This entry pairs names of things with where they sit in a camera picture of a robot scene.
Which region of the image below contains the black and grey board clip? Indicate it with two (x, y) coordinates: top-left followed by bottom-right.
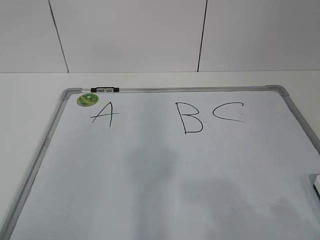
(90, 87), (120, 93)

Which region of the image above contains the round green magnet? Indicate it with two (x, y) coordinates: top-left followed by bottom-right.
(77, 93), (99, 107)

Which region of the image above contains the white board eraser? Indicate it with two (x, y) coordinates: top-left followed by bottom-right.
(309, 173), (320, 197)

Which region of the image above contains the white board with grey frame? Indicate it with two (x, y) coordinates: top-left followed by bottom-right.
(0, 85), (320, 240)

